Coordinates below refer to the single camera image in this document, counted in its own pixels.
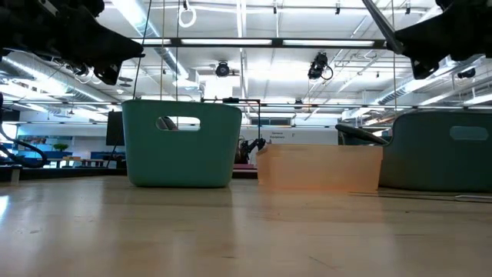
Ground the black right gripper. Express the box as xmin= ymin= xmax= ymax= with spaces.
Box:
xmin=394 ymin=0 xmax=477 ymax=80

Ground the light teal plastic bin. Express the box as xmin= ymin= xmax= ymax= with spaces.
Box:
xmin=121 ymin=98 xmax=243 ymax=189

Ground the white cable ring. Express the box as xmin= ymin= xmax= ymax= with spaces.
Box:
xmin=177 ymin=0 xmax=198 ymax=29

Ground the LED light bar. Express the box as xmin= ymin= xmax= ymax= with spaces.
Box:
xmin=130 ymin=36 xmax=389 ymax=50

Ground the black monitor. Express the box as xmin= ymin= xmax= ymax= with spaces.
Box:
xmin=105 ymin=110 xmax=126 ymax=147

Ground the black aluminium rig frame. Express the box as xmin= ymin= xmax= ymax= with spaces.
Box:
xmin=0 ymin=165 xmax=258 ymax=185

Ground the black sleeved cable bundle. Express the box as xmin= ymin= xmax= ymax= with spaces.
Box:
xmin=0 ymin=92 xmax=49 ymax=169

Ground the silver ventilation duct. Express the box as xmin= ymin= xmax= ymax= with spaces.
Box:
xmin=111 ymin=0 xmax=193 ymax=80
xmin=0 ymin=53 xmax=120 ymax=104
xmin=378 ymin=53 xmax=492 ymax=105

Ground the blue bench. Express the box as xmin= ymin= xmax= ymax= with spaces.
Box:
xmin=89 ymin=151 xmax=126 ymax=161
xmin=22 ymin=149 xmax=74 ymax=159

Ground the long black cable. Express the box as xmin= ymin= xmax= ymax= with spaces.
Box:
xmin=131 ymin=0 xmax=153 ymax=102

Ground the orange translucent plastic tray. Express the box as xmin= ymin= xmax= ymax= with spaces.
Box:
xmin=255 ymin=143 xmax=384 ymax=192

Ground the dark teal plastic bin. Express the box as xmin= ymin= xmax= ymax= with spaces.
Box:
xmin=337 ymin=109 xmax=492 ymax=193

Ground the black ceiling camera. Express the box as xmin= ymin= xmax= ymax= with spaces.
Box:
xmin=214 ymin=60 xmax=231 ymax=78
xmin=456 ymin=66 xmax=477 ymax=80
xmin=306 ymin=51 xmax=334 ymax=82

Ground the low wooden table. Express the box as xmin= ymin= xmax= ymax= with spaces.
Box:
xmin=44 ymin=155 xmax=105 ymax=169

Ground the white banner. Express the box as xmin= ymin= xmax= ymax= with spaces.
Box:
xmin=264 ymin=127 xmax=340 ymax=146

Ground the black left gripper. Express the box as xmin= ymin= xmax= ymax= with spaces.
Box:
xmin=49 ymin=7 xmax=146 ymax=85

